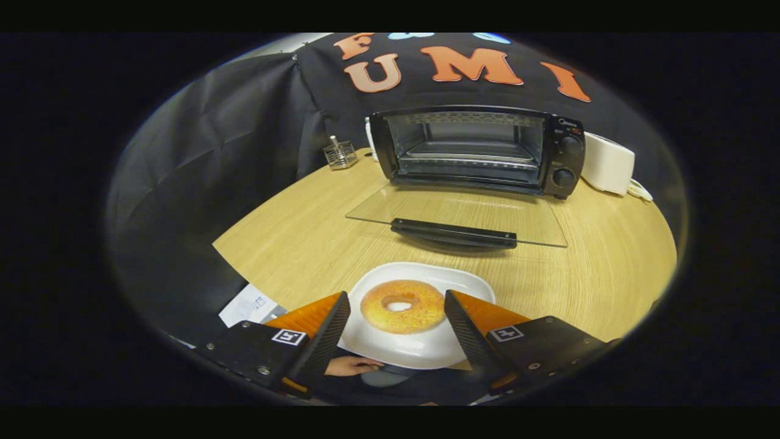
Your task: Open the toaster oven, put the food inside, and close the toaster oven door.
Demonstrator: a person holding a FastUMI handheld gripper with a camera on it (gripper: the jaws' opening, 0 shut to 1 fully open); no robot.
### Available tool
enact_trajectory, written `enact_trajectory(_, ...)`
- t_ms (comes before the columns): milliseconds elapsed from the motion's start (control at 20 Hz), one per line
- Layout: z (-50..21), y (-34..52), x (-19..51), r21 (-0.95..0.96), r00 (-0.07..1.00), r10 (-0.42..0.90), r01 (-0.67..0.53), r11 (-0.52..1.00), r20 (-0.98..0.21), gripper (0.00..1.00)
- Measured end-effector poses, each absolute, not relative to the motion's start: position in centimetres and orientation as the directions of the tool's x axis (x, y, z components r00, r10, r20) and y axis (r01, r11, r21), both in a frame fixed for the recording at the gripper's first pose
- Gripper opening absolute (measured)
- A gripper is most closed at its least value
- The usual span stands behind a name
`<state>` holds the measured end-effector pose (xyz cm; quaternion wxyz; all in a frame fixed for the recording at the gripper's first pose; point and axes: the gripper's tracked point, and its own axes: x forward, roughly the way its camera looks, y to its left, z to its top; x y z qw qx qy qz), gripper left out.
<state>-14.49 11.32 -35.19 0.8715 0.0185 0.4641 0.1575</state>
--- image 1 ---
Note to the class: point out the white paper sheet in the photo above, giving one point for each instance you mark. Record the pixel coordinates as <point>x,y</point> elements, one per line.
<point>247,305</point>

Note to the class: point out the metal oven tray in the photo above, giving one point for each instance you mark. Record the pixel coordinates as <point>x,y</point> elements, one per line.
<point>463,151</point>

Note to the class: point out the black backdrop cloth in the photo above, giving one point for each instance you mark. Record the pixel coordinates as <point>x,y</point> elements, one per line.
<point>213,152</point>

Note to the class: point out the white appliance box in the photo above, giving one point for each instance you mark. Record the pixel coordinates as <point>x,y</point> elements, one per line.
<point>606,163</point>

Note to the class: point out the black toaster oven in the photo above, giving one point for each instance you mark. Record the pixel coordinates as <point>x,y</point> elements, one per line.
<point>563,160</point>

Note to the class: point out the glazed donut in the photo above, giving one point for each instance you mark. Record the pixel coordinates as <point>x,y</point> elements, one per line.
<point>378,316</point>

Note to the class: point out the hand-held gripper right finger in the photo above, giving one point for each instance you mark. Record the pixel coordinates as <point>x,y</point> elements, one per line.
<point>466,335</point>

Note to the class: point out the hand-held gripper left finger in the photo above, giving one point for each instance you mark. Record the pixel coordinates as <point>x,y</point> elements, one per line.
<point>326,341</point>

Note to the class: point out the white plate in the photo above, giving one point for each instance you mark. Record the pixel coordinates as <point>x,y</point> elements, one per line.
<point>414,353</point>

